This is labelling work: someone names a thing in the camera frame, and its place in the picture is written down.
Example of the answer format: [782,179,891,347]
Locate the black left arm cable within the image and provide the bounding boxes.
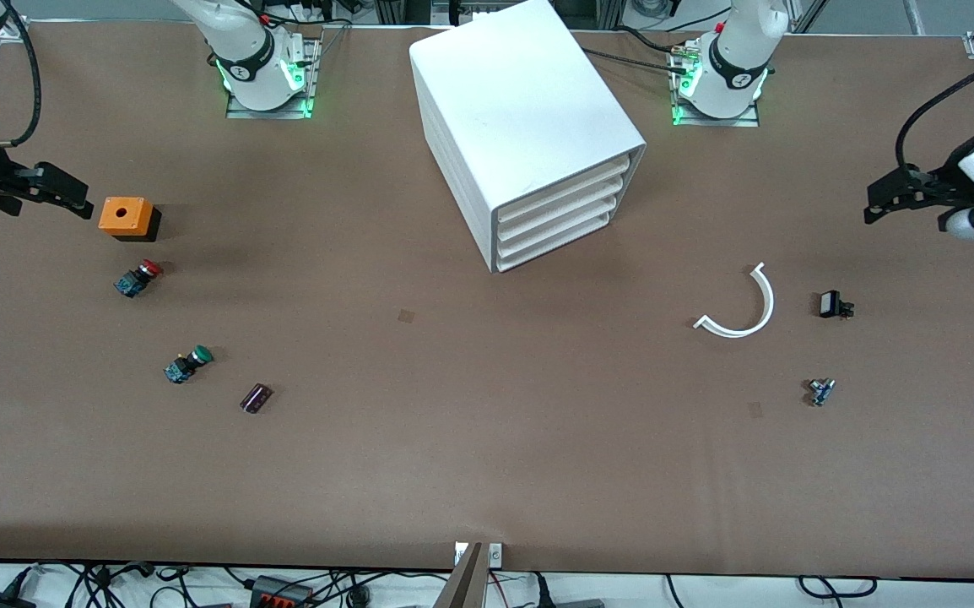
[896,55,974,170]

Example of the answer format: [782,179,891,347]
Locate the black orange power strip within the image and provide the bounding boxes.
[251,575,316,608]

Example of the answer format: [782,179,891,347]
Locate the white drawer cabinet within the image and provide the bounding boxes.
[409,0,647,274]

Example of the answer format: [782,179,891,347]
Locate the orange box with hole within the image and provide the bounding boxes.
[98,196,162,243]

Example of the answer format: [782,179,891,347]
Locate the red push button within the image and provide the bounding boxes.
[113,259,164,298]

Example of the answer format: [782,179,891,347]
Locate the black table cable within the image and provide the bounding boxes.
[584,46,682,75]
[614,25,690,56]

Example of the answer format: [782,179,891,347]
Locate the white plastic drawer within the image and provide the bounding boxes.
[498,174,628,244]
[498,193,623,258]
[498,211,613,271]
[498,155,631,229]

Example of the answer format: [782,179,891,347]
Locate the white curved plastic strip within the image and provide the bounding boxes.
[693,262,776,339]

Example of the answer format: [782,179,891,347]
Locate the black floor cable loop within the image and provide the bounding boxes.
[798,576,879,599]

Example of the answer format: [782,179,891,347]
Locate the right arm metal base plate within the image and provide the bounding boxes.
[225,34,321,120]

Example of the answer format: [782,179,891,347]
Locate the aluminium frame post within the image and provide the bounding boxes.
[576,0,628,33]

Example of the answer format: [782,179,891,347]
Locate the wooden beam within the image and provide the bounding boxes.
[432,542,489,608]

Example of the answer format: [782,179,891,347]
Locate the green push button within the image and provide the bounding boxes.
[164,345,214,385]

